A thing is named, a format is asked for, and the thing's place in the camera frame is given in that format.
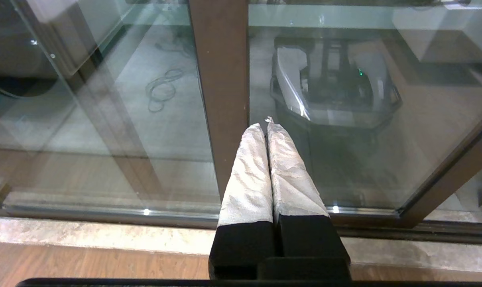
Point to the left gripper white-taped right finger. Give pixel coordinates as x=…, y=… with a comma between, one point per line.
x=292, y=191

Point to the brown-framed sliding glass door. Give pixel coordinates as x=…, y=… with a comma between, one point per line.
x=456, y=171

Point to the dark front-load washing machine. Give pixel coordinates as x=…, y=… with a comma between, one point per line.
x=13, y=52

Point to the dark metal rail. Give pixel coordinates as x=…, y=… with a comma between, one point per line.
x=424, y=233

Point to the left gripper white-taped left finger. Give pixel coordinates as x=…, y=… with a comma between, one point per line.
x=246, y=191

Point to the brown-framed fixed glass panel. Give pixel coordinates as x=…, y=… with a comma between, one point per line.
x=221, y=79

